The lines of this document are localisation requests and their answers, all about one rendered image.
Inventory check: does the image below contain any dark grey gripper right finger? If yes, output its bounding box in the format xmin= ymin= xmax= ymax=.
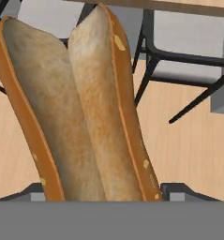
xmin=159 ymin=183 xmax=220 ymax=203

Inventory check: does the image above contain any light wooden table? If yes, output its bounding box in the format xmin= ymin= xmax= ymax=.
xmin=64 ymin=0 xmax=224 ymax=19

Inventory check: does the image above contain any split hot dog bun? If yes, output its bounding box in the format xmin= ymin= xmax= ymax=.
xmin=0 ymin=3 xmax=164 ymax=203

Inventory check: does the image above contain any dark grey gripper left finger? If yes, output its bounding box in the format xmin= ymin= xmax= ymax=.
xmin=0 ymin=182 xmax=46 ymax=203

